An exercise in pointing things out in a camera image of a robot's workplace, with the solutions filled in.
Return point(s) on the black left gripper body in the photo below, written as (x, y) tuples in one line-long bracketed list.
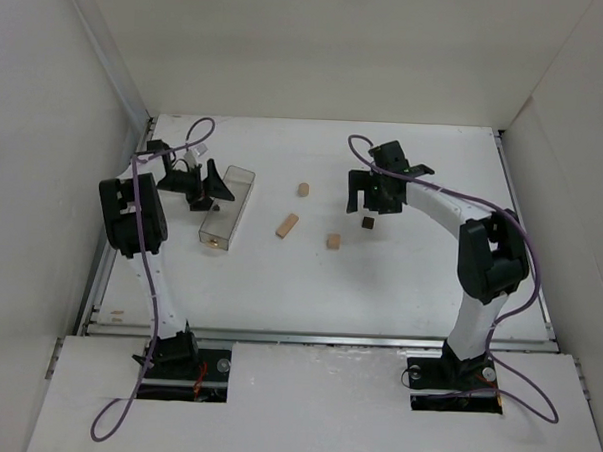
[(199, 191)]

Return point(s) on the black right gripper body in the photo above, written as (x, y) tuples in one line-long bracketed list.
[(362, 178)]

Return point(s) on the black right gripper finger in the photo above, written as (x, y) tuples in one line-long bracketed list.
[(371, 201), (358, 182)]

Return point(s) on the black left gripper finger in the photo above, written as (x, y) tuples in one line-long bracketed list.
[(174, 181), (214, 186)]

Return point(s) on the small dark wood block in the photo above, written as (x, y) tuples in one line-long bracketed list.
[(368, 223)]

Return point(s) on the clear plastic box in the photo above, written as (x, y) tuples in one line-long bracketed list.
[(223, 218)]

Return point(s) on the light wood letter cube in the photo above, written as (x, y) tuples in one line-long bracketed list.
[(333, 241)]

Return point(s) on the light wood cylinder block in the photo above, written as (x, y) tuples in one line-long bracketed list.
[(303, 189)]

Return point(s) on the long light wood block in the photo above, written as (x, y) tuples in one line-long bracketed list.
[(286, 226)]

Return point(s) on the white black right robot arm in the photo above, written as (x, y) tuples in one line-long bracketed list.
[(491, 261)]

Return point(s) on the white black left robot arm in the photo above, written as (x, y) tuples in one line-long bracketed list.
[(136, 227)]

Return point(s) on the aluminium frame rail left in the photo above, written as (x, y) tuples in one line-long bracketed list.
[(116, 235)]

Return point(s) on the aluminium frame rail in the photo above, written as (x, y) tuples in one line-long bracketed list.
[(214, 334), (116, 235), (535, 305)]

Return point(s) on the aluminium frame rail right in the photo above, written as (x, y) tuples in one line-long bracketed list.
[(535, 305)]

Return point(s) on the aluminium frame rail front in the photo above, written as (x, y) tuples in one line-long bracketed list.
[(214, 334)]

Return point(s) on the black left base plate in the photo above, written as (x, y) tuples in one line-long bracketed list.
[(204, 381)]

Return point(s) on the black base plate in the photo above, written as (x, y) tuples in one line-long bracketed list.
[(204, 381), (440, 385)]

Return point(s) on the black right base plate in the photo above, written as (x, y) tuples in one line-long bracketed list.
[(440, 385)]

